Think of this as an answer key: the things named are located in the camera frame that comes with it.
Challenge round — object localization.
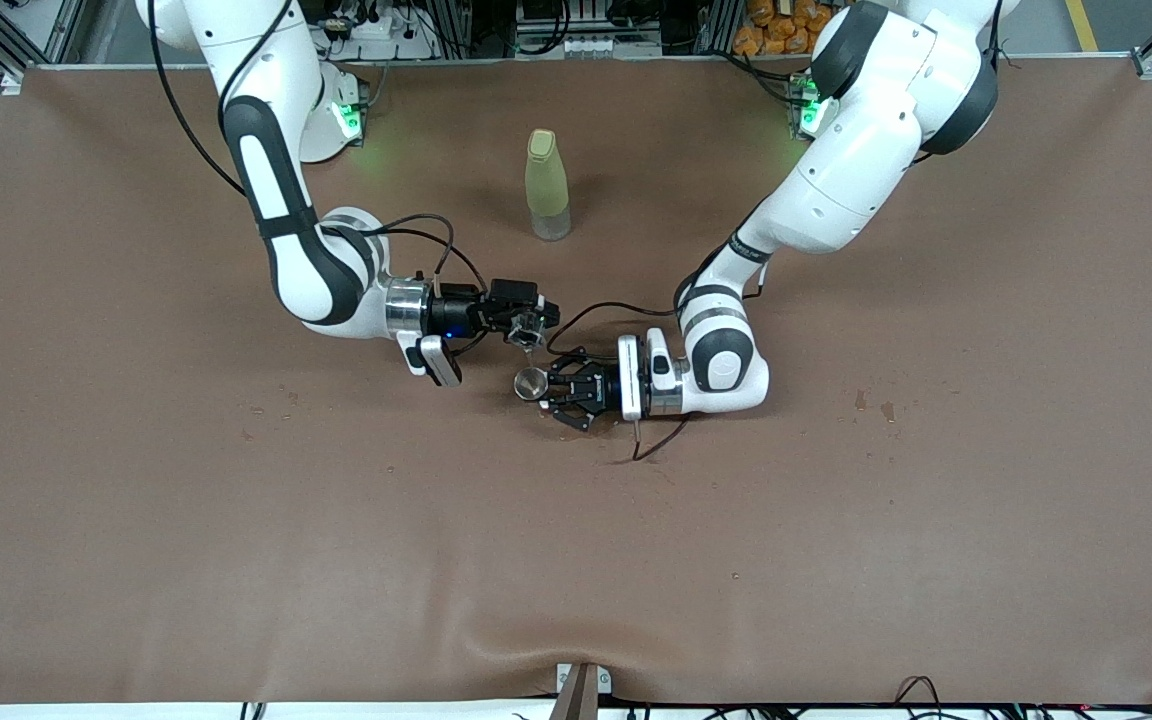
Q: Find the green frosted bottle shaker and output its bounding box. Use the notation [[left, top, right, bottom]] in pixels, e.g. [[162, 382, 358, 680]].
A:
[[525, 128, 572, 242]]

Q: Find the white power strip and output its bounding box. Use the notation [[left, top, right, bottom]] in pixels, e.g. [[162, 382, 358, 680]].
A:
[[311, 5, 437, 61]]

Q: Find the metal table edge bracket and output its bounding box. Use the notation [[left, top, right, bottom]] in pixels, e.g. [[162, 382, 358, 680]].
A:
[[556, 662, 613, 720]]

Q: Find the brown table mat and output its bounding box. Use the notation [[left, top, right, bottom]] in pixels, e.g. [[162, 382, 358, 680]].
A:
[[0, 55, 1152, 706]]

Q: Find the clear glass beaker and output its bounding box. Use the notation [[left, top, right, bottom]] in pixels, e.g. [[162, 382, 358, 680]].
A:
[[508, 308, 549, 353]]

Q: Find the orange packets pile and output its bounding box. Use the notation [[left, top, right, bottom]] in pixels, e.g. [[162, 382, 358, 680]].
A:
[[733, 0, 822, 56]]

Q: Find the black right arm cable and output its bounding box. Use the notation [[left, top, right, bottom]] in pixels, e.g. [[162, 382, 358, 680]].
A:
[[149, 0, 489, 301]]

